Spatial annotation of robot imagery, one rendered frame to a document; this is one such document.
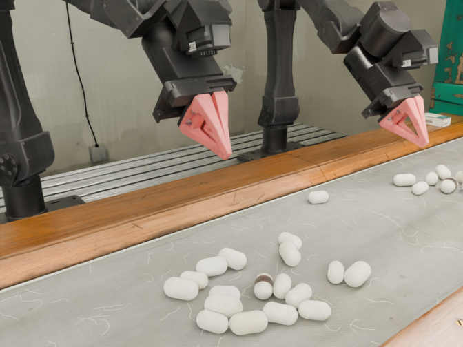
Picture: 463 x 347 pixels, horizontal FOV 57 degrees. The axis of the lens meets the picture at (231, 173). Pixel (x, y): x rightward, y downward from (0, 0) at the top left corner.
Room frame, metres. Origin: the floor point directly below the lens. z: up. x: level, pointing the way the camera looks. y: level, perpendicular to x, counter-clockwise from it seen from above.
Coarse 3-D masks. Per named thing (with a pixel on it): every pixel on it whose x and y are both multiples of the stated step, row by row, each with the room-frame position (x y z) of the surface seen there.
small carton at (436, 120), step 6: (426, 114) 1.01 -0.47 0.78; (432, 114) 1.01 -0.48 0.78; (438, 114) 1.01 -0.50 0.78; (426, 120) 0.99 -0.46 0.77; (432, 120) 0.98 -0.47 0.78; (438, 120) 0.97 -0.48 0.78; (444, 120) 0.97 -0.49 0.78; (450, 120) 0.98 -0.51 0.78; (438, 126) 0.97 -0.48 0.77; (444, 126) 0.97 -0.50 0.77
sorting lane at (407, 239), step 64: (384, 192) 0.64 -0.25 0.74; (128, 256) 0.45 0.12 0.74; (192, 256) 0.45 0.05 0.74; (256, 256) 0.45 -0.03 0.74; (320, 256) 0.45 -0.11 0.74; (384, 256) 0.45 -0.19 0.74; (448, 256) 0.45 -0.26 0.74; (0, 320) 0.33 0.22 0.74; (64, 320) 0.33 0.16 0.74; (128, 320) 0.33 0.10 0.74; (192, 320) 0.33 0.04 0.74; (384, 320) 0.33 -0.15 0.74
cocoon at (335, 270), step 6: (330, 264) 0.41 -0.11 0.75; (336, 264) 0.40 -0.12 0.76; (342, 264) 0.41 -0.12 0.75; (330, 270) 0.39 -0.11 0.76; (336, 270) 0.39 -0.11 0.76; (342, 270) 0.40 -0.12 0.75; (330, 276) 0.39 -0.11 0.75; (336, 276) 0.39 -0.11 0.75; (342, 276) 0.39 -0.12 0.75; (336, 282) 0.39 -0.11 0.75
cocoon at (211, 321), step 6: (204, 312) 0.32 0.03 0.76; (210, 312) 0.32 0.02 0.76; (198, 318) 0.32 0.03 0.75; (204, 318) 0.32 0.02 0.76; (210, 318) 0.32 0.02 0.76; (216, 318) 0.32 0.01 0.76; (222, 318) 0.32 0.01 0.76; (198, 324) 0.32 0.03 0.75; (204, 324) 0.31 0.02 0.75; (210, 324) 0.31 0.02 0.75; (216, 324) 0.31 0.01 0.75; (222, 324) 0.31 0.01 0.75; (228, 324) 0.32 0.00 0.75; (210, 330) 0.31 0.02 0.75; (216, 330) 0.31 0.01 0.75; (222, 330) 0.31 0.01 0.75
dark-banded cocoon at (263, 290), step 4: (256, 284) 0.37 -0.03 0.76; (260, 284) 0.37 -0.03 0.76; (264, 284) 0.36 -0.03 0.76; (268, 284) 0.37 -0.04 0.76; (256, 288) 0.36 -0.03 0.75; (260, 288) 0.36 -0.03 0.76; (264, 288) 0.36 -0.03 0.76; (268, 288) 0.36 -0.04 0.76; (272, 288) 0.37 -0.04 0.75; (256, 292) 0.36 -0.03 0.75; (260, 292) 0.36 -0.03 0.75; (264, 292) 0.36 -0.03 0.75; (268, 292) 0.36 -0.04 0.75; (256, 296) 0.36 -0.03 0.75; (260, 296) 0.36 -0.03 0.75; (264, 296) 0.36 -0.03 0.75; (268, 296) 0.36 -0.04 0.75
